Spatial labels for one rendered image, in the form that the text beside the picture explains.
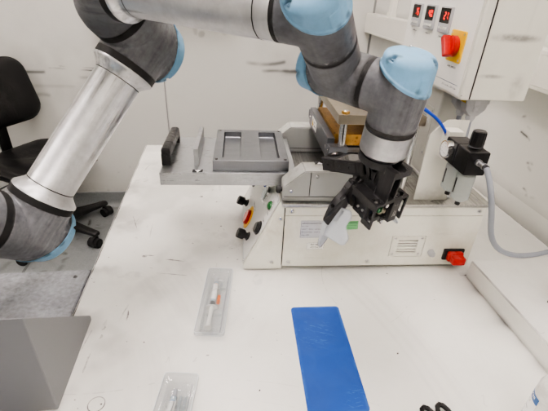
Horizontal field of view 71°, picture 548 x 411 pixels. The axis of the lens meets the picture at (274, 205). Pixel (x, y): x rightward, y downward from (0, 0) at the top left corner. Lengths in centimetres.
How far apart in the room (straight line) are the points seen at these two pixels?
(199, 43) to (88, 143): 166
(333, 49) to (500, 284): 65
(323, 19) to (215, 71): 195
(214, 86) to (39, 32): 94
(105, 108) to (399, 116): 50
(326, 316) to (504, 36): 61
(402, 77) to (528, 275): 62
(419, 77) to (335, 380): 49
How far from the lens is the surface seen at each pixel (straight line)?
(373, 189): 65
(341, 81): 57
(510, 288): 96
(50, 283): 97
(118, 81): 77
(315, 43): 49
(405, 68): 54
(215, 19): 55
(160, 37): 78
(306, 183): 80
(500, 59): 85
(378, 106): 57
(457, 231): 97
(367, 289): 90
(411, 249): 95
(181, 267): 92
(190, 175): 84
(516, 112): 139
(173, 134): 95
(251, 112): 245
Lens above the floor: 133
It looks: 30 degrees down
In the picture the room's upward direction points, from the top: 3 degrees clockwise
